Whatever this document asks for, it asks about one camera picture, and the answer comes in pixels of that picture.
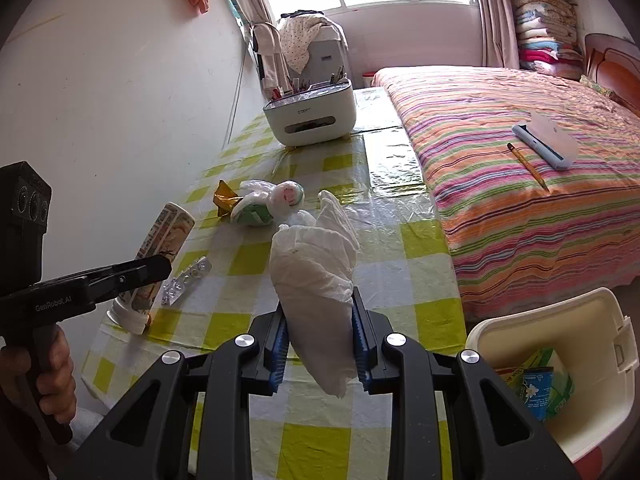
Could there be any white plastic bin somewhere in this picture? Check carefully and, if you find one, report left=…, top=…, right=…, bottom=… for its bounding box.
left=464, top=287, right=632, bottom=467

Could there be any bunch of pens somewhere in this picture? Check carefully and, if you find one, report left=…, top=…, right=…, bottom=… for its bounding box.
left=269, top=66, right=349, bottom=102

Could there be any thin wall cable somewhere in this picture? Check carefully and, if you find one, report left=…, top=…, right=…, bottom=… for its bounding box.
left=226, top=44, right=252, bottom=147

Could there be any stack of folded blankets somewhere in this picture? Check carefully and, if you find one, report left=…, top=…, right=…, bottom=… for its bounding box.
left=511, top=0, right=587, bottom=79

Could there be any green and white bag bundle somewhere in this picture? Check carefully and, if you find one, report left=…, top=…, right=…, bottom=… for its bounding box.
left=230, top=180, right=277, bottom=227

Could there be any bed with striped sheet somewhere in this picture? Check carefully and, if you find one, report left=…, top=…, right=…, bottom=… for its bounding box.
left=371, top=65, right=640, bottom=322

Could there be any silver blister pack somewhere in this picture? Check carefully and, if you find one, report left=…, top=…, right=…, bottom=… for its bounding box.
left=159, top=255, right=214, bottom=307

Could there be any yellow checkered tablecloth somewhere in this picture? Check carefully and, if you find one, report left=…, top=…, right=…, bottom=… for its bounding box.
left=81, top=86, right=469, bottom=480

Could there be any floral pillow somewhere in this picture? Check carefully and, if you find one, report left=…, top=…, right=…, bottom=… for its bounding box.
left=579, top=74, right=617, bottom=97

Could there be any polka dot cloth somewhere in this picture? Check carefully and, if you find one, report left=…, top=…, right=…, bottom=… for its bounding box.
left=276, top=12, right=342, bottom=74

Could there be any white hanging cloth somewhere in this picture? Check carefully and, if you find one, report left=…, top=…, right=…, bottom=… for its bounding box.
left=251, top=22, right=292, bottom=92

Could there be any white desk organizer box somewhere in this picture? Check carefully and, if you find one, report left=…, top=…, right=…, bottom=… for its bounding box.
left=263, top=78, right=357, bottom=149

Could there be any person's left hand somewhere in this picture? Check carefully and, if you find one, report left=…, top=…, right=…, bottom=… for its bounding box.
left=0, top=328, right=77, bottom=413

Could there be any blue printed cup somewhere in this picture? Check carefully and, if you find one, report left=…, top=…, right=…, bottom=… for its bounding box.
left=519, top=367, right=557, bottom=422

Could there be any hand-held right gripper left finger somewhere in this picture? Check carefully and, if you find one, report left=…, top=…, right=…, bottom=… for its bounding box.
left=65, top=311, right=291, bottom=480

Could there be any white appliance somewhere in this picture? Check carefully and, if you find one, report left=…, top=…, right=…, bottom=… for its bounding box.
left=300, top=26, right=354, bottom=87

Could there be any green snack packet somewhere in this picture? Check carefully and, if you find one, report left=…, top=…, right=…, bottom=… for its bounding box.
left=495, top=347, right=577, bottom=422

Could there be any wooden headboard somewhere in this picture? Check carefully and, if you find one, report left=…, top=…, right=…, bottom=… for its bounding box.
left=583, top=33, right=640, bottom=112

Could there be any printed white bottle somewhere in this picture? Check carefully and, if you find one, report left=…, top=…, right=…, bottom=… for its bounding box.
left=106, top=202, right=197, bottom=335

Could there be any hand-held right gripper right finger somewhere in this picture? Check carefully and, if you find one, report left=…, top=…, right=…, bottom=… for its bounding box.
left=351, top=287, right=582, bottom=480

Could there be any gold foil wrapper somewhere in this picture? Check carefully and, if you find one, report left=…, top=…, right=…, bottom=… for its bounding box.
left=213, top=179, right=246, bottom=219

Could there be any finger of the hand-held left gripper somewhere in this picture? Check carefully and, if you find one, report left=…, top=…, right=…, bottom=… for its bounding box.
left=86, top=254, right=173, bottom=307

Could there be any person's left forearm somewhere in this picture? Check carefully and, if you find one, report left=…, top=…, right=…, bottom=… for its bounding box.
left=0, top=396, right=101, bottom=480

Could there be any yellow pencil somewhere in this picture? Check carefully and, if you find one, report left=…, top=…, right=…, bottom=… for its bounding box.
left=506, top=142, right=550, bottom=192

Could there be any white and pink wrapped ball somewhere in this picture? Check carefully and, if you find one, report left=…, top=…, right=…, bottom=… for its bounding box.
left=270, top=180, right=305, bottom=209

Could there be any white plastic bag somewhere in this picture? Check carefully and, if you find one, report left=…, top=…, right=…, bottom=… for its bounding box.
left=269, top=190, right=362, bottom=399

